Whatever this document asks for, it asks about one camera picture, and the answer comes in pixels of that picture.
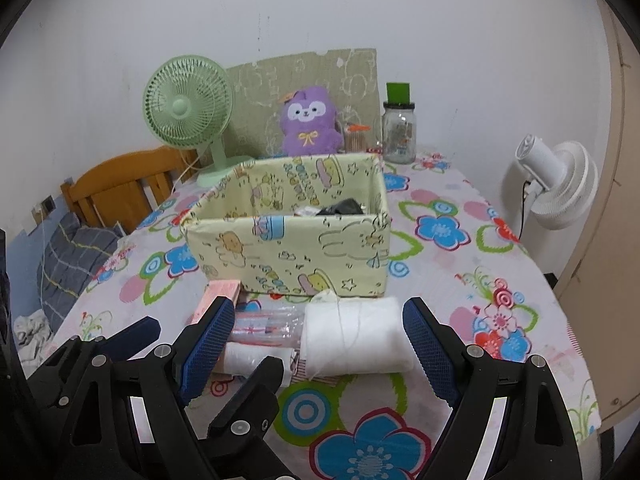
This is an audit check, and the small white cloth roll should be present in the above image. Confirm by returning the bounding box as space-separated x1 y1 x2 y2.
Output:
212 342 296 388

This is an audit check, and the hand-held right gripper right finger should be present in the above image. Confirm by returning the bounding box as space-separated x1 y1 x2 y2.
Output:
402 297 583 480

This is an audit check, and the pale fan cable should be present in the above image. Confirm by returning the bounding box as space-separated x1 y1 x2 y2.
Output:
170 152 208 196

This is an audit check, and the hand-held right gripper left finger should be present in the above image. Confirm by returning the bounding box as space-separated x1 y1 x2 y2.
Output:
75 296 236 480

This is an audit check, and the toothpick holder with orange lid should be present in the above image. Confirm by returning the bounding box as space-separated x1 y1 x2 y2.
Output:
341 120 373 152

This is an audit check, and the black fan cable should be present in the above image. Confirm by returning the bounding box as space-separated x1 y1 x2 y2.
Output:
517 180 531 241

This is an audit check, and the black cloth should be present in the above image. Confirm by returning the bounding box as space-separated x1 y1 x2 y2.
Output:
320 198 363 217

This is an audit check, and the green desk fan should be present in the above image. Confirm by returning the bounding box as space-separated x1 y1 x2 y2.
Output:
142 54 256 188

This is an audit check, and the pink packet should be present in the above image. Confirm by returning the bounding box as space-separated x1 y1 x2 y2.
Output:
192 280 242 328

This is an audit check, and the yellow printed storage box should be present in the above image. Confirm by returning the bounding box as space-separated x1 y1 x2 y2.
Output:
180 152 391 299

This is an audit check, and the printed cardboard board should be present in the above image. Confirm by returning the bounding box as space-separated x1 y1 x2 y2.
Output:
222 48 378 158

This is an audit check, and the beige door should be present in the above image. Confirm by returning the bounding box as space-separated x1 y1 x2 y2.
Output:
555 5 640 441

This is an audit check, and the white circulating fan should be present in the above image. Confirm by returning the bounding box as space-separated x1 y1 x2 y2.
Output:
515 134 599 233

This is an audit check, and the purple plush toy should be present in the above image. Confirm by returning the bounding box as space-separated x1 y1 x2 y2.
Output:
279 85 343 157

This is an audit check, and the clear plastic package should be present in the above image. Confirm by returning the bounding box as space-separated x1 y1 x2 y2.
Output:
230 307 307 348

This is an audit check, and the glass jar with green lid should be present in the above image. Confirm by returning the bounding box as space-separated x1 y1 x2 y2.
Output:
382 81 417 164

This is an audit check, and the large white cloth roll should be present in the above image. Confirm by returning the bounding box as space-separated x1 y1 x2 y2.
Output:
299 290 418 378

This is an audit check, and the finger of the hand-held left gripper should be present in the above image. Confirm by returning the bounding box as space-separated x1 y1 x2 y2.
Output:
200 355 301 480
92 316 162 361

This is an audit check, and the grey plaid pillow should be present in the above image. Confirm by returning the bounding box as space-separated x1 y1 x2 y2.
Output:
37 220 123 331

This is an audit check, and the white crumpled cloth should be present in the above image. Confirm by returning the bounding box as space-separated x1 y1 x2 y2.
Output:
12 310 53 361

